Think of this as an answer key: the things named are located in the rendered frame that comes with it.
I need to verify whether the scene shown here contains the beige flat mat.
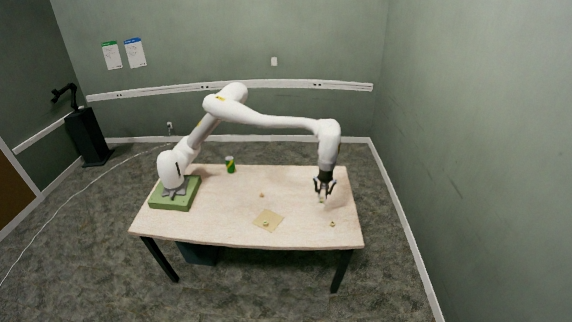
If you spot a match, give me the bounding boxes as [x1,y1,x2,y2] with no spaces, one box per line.
[252,209,284,233]

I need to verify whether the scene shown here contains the green drink can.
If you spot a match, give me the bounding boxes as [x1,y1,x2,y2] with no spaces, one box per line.
[225,156,236,174]

